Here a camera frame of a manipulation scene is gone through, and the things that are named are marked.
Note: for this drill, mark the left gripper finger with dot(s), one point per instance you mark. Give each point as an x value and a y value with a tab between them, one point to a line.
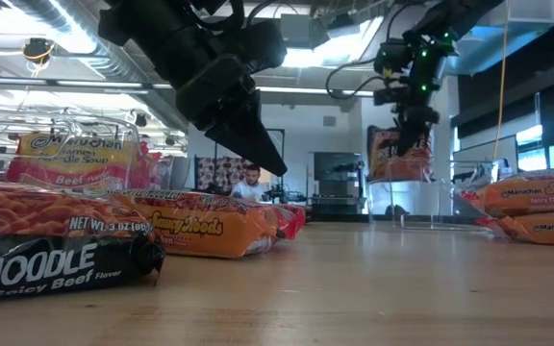
253	139

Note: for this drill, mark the black Fire Noodle packet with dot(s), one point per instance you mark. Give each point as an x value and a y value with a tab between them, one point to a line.
383	154
41	269

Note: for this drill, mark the orange Saucy Noods packet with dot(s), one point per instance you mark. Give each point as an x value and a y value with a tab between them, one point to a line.
546	230
200	230
536	194

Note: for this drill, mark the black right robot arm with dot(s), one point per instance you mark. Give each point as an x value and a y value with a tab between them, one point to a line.
450	19

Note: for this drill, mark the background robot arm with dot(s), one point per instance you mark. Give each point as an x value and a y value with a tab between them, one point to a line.
282	194

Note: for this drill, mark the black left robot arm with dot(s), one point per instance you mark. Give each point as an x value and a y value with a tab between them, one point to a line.
161	33

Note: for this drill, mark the black cabinet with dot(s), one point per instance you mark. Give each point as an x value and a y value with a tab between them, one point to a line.
337	168

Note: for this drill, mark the grey ceiling box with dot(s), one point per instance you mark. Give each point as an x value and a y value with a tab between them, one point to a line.
296	29

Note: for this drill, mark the bright ceiling light panel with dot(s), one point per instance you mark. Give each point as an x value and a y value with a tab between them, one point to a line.
315	53

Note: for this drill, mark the round black ceiling device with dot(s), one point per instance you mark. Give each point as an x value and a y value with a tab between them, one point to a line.
37	49

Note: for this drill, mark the black frame stand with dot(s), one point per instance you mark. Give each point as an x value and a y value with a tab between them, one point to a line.
283	137

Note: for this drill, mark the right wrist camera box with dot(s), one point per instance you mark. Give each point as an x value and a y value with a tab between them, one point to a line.
387	55

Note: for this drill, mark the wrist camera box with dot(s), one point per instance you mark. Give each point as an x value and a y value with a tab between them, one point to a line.
262	45
387	55

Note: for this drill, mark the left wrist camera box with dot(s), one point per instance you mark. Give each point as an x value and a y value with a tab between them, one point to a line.
262	45

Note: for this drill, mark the grey wall vent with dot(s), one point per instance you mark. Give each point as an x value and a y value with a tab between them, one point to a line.
329	120

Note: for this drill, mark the white ceiling duct box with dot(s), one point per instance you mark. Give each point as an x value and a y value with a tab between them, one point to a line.
508	33

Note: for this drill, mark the silver spiral ceiling duct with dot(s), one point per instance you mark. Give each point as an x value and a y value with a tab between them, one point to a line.
80	43

